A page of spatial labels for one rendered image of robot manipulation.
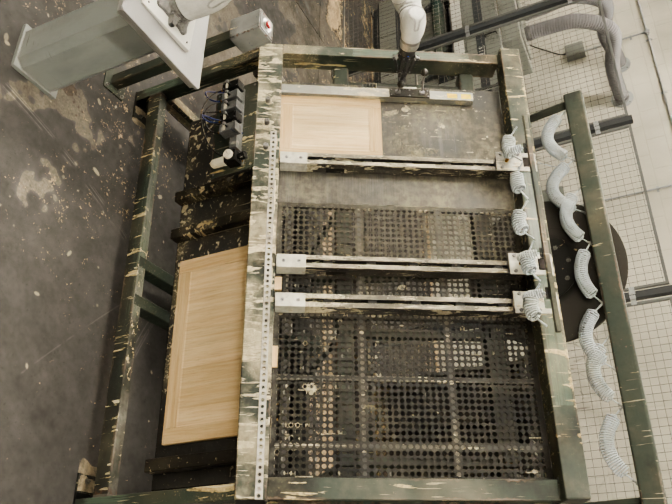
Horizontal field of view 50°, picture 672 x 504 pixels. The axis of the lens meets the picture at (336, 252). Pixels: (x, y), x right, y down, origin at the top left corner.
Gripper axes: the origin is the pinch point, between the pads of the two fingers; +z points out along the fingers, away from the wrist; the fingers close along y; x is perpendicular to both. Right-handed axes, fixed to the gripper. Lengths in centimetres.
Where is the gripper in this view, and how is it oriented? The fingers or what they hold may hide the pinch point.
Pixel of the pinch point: (401, 76)
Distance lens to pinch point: 359.1
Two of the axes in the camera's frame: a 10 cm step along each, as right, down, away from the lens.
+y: -10.0, -0.3, -0.7
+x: 0.1, 8.9, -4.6
